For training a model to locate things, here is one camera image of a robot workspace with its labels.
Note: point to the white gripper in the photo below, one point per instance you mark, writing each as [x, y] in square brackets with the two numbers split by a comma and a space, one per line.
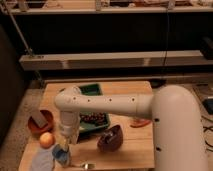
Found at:
[68, 134]

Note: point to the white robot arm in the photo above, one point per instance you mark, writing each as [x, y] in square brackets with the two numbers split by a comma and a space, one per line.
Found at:
[179, 143]

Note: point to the green plastic tray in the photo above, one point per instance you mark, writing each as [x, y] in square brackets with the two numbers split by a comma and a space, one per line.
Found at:
[72, 119]

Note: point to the orange fruit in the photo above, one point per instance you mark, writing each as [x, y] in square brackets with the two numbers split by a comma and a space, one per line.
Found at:
[46, 140]

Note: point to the bunch of dark grapes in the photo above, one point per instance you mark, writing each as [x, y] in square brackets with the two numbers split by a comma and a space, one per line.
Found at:
[95, 118]

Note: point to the grey sponge block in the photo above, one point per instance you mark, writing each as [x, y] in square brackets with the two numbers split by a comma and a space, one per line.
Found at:
[39, 119]

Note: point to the orange bowl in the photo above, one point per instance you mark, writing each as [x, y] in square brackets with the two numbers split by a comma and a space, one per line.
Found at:
[32, 126]

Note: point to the metal fork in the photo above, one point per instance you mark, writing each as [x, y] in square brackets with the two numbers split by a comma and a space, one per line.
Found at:
[85, 166]

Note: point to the light blue cloth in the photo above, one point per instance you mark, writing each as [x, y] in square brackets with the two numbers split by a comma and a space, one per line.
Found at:
[42, 161]

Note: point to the dark brown bowl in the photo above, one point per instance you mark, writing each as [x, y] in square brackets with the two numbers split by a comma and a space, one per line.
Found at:
[111, 139]

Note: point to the wooden table board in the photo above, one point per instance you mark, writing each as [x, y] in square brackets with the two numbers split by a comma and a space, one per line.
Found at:
[136, 151]

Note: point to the orange carrot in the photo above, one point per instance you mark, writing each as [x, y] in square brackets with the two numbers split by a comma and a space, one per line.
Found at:
[137, 123]

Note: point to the grey metal rail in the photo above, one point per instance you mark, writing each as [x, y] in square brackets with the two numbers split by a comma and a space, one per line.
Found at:
[113, 60]

